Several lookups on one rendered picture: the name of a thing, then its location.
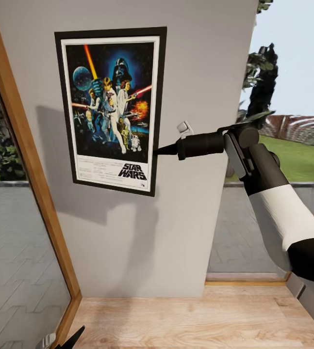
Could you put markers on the door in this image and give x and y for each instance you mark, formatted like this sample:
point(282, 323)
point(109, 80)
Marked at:
point(39, 291)

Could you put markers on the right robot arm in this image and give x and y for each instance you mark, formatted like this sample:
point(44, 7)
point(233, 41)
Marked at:
point(286, 225)

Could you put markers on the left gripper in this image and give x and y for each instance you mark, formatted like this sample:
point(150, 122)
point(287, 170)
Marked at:
point(71, 342)

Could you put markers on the poster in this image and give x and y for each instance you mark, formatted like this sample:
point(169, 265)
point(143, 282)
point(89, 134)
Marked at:
point(112, 88)

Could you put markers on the fixed window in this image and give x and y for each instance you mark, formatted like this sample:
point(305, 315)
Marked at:
point(277, 97)

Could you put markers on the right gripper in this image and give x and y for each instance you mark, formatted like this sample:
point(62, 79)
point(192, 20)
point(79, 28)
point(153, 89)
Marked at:
point(190, 146)

